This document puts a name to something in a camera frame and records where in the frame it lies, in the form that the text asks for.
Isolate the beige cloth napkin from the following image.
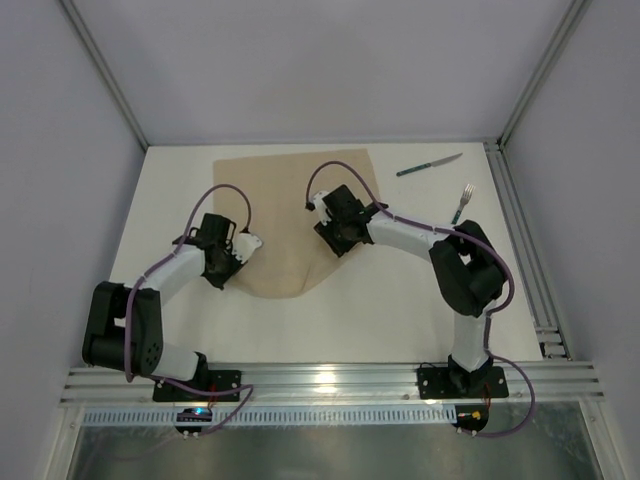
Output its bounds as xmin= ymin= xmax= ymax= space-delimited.
xmin=213 ymin=148 xmax=379 ymax=299

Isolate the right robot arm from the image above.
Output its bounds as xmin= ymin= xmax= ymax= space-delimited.
xmin=306 ymin=185 xmax=509 ymax=400

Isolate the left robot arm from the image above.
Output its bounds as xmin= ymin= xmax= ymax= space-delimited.
xmin=82 ymin=213 xmax=262 ymax=384

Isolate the left black controller board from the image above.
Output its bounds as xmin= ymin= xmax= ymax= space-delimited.
xmin=174 ymin=407 xmax=213 ymax=439

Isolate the black controller board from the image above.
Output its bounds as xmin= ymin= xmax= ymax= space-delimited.
xmin=453 ymin=404 xmax=489 ymax=435
xmin=174 ymin=407 xmax=213 ymax=439

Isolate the right black controller board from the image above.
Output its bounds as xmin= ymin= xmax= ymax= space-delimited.
xmin=453 ymin=404 xmax=489 ymax=435

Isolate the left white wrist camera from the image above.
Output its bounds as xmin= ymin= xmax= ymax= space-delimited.
xmin=232 ymin=232 xmax=263 ymax=264

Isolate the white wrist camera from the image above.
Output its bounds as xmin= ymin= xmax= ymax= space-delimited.
xmin=305 ymin=190 xmax=331 ymax=225
xmin=232 ymin=232 xmax=263 ymax=264

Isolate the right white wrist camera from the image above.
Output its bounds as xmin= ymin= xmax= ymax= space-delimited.
xmin=305 ymin=190 xmax=331 ymax=225

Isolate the green handled knife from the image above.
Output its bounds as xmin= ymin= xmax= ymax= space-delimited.
xmin=395 ymin=152 xmax=463 ymax=177

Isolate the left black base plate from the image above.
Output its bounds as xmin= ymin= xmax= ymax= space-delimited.
xmin=152 ymin=369 xmax=241 ymax=403

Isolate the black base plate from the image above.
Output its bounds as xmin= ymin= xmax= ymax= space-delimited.
xmin=416 ymin=364 xmax=509 ymax=400
xmin=152 ymin=369 xmax=241 ymax=403

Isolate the green handled fork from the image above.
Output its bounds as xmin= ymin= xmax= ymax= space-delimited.
xmin=451 ymin=184 xmax=475 ymax=225

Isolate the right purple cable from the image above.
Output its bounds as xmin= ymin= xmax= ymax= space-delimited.
xmin=304 ymin=160 xmax=539 ymax=439

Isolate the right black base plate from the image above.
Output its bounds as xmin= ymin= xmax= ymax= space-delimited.
xmin=416 ymin=364 xmax=509 ymax=400

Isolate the slotted grey cable duct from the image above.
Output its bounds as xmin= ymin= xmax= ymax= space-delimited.
xmin=81 ymin=404 xmax=455 ymax=428

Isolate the right side aluminium rail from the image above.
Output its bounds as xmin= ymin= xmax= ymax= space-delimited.
xmin=483 ymin=140 xmax=573 ymax=361

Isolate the left aluminium frame post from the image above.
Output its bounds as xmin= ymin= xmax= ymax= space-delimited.
xmin=57 ymin=0 xmax=150 ymax=152

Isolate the aluminium frame post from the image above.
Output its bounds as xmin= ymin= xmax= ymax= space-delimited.
xmin=497 ymin=0 xmax=592 ymax=150
xmin=57 ymin=0 xmax=150 ymax=152

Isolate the aluminium mounting rail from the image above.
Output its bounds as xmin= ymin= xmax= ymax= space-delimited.
xmin=60 ymin=360 xmax=605 ymax=406

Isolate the right aluminium frame post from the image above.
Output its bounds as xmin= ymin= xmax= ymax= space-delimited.
xmin=497 ymin=0 xmax=592 ymax=150

